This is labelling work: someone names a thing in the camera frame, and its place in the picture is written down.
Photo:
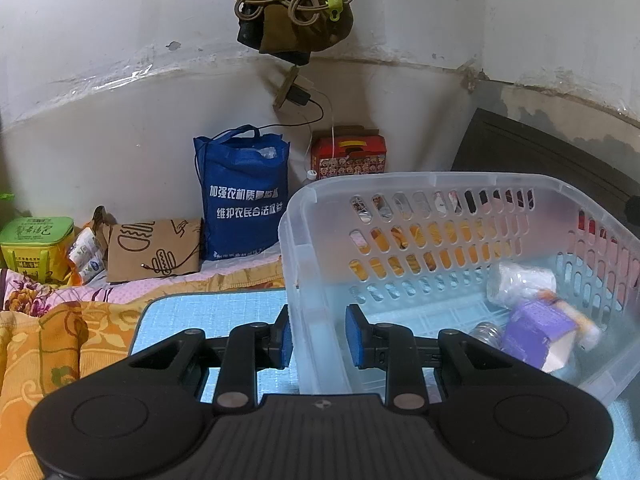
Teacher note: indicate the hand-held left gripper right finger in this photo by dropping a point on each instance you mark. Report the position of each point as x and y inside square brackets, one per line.
[356, 340]

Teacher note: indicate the dark wooden headboard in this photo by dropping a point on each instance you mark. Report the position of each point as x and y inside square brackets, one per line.
[525, 145]

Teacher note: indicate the black charger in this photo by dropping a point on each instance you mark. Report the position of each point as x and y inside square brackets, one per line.
[299, 96]

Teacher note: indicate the green box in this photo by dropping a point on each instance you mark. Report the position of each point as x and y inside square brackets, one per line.
[35, 245]

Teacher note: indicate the pink floral bed sheet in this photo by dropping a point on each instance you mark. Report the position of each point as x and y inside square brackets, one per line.
[30, 292]

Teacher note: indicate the orange white snack packet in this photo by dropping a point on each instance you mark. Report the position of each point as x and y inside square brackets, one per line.
[82, 245]

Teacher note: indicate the orange floral blanket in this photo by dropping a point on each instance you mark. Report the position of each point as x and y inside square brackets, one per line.
[50, 360]

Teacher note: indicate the white plastic-wrapped packet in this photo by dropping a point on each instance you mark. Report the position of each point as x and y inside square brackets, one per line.
[520, 280]

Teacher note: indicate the olive hanging bag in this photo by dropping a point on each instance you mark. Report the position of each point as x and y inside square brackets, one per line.
[290, 35]

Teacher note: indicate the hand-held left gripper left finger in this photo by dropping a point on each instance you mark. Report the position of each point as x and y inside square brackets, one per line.
[285, 340]

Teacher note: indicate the white blue snack packet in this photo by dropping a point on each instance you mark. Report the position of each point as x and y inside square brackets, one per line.
[94, 269]

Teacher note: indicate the clear plastic bottle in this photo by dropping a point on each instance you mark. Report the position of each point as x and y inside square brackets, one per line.
[485, 334]

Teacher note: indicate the small yellow white packet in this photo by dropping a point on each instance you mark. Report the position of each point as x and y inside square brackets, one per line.
[585, 327]

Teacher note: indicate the brown paper bag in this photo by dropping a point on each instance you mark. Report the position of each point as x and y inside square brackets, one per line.
[145, 250]

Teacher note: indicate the translucent plastic basket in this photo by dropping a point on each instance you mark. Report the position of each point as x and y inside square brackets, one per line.
[450, 185]

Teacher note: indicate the blue tote bag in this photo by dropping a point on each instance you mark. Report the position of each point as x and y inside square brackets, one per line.
[240, 180]

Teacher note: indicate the white-capped plastic bottle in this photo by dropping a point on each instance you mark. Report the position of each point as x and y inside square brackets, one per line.
[312, 176]

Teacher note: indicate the purple box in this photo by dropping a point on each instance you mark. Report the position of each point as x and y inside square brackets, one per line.
[535, 330]

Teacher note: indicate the red patterned box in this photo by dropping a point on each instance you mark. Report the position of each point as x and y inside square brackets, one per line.
[350, 160]

